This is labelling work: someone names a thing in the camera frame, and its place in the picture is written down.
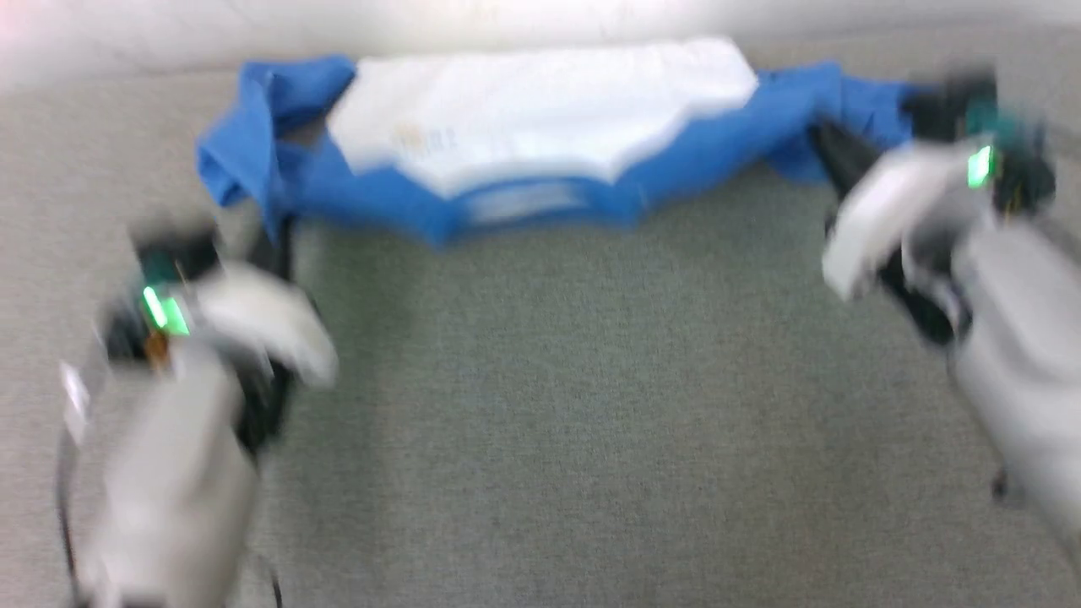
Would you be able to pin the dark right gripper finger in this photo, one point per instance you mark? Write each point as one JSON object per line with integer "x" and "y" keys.
{"x": 844, "y": 160}

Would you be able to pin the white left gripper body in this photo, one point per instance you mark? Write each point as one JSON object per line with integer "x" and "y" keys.
{"x": 270, "y": 321}

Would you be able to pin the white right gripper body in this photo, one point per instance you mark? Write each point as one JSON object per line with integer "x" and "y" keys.
{"x": 895, "y": 211}

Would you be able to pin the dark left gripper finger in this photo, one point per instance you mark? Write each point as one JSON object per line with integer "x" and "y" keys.
{"x": 283, "y": 245}

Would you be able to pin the blue and white garment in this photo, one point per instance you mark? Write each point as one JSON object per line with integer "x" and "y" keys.
{"x": 540, "y": 127}

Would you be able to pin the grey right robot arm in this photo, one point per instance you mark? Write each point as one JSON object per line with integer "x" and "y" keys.
{"x": 1022, "y": 355}

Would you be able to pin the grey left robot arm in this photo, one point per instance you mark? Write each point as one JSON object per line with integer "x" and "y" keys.
{"x": 160, "y": 490}

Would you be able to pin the grey fabric sofa cushion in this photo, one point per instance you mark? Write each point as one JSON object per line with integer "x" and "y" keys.
{"x": 549, "y": 405}

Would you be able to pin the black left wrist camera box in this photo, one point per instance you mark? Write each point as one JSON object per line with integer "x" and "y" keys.
{"x": 173, "y": 253}

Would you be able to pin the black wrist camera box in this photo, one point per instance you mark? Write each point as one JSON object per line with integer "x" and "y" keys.
{"x": 950, "y": 105}
{"x": 173, "y": 253}

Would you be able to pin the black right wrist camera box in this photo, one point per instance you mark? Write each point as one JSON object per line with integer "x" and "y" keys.
{"x": 950, "y": 105}

